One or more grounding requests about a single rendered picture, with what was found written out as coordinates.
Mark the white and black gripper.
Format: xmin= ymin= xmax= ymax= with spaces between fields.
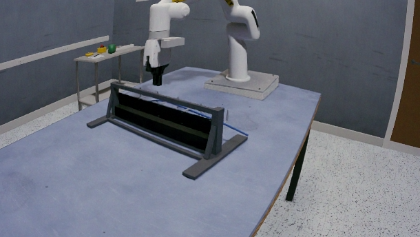
xmin=143 ymin=39 xmax=171 ymax=86

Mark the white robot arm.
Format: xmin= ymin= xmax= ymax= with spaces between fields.
xmin=148 ymin=0 xmax=260 ymax=82

